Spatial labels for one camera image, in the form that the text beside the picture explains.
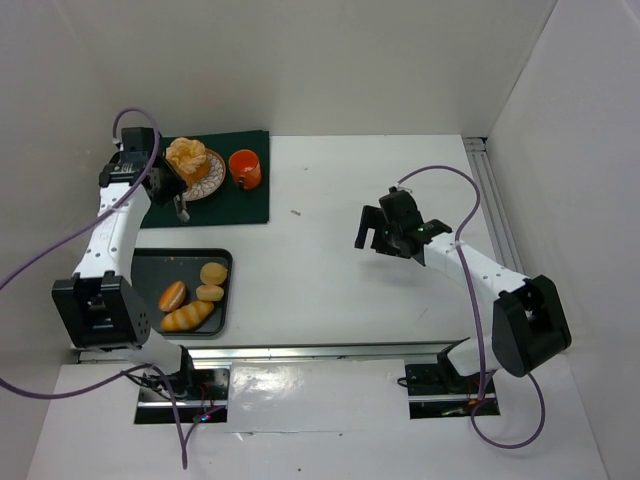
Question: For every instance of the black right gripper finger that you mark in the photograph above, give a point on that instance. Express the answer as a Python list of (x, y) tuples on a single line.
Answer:
[(372, 218), (380, 243)]

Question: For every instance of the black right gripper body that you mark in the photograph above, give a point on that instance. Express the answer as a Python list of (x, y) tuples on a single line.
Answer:
[(379, 232)]

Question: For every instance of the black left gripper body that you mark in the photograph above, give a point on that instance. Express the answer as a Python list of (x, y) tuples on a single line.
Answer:
[(173, 191)]

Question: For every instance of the round sugar-topped bun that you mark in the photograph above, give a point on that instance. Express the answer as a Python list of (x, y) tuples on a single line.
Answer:
[(189, 158)]

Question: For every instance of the silver metal tongs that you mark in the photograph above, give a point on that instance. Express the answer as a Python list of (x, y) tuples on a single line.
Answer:
[(181, 208)]

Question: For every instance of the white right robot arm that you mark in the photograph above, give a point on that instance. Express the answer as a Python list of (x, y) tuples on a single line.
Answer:
[(529, 326)]

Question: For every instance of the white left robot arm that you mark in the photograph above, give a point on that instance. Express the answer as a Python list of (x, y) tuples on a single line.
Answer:
[(98, 304)]

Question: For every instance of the striped long bread loaf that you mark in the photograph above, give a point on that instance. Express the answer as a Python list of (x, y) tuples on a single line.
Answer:
[(187, 317)]

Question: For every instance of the floral patterned plate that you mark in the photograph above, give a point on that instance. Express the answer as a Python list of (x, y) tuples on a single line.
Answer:
[(211, 182)]

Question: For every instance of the dark green cloth mat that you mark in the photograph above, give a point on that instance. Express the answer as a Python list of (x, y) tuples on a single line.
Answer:
[(228, 205)]

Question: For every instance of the orange mug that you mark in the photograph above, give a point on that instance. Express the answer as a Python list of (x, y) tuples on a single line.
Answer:
[(245, 168)]

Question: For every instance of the black baking tray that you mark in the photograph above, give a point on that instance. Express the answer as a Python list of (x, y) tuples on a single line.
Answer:
[(155, 269)]

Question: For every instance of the round yellow bun upper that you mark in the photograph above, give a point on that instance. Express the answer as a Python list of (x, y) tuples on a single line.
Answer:
[(213, 273)]

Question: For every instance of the round yellow bun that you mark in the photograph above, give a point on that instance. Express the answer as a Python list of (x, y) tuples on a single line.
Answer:
[(213, 273), (210, 293)]

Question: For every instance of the cream sandwich bun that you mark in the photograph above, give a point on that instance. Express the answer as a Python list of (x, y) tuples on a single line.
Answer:
[(173, 297)]

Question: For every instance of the round yellow bun lower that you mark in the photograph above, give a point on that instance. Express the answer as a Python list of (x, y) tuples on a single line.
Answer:
[(210, 293)]

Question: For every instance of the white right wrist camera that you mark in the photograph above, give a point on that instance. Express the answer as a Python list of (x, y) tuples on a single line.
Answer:
[(400, 188)]

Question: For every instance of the aluminium rail right side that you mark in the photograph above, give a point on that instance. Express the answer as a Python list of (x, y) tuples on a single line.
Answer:
[(501, 235)]

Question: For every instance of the aluminium rail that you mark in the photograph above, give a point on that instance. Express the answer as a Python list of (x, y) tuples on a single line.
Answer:
[(501, 235), (402, 350)]

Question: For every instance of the aluminium rail front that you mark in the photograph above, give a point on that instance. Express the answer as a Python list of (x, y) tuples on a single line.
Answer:
[(402, 350)]

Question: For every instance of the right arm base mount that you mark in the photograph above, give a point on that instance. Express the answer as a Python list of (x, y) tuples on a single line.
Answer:
[(436, 390)]

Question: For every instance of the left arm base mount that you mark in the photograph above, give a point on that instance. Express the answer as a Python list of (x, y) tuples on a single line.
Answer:
[(204, 401)]

